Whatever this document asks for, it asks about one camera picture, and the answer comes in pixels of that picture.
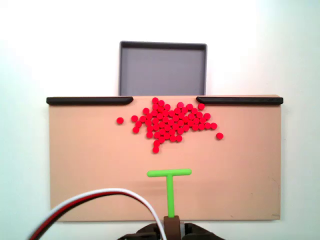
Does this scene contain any green T-shaped pusher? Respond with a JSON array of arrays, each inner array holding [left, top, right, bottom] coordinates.
[[146, 168, 193, 218]]

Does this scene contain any white red black servo cable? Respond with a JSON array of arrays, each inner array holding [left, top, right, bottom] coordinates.
[[27, 187, 168, 240]]

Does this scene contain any grey plastic tray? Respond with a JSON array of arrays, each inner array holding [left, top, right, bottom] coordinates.
[[118, 40, 208, 97]]

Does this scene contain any brown pusher handle block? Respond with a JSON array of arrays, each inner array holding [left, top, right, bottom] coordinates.
[[163, 215, 181, 240]]

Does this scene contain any tan flat board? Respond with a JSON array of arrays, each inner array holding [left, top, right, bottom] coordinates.
[[47, 94, 283, 223]]

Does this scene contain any black edge rail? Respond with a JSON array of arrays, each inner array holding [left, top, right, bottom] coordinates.
[[46, 96, 134, 106], [195, 96, 284, 106]]

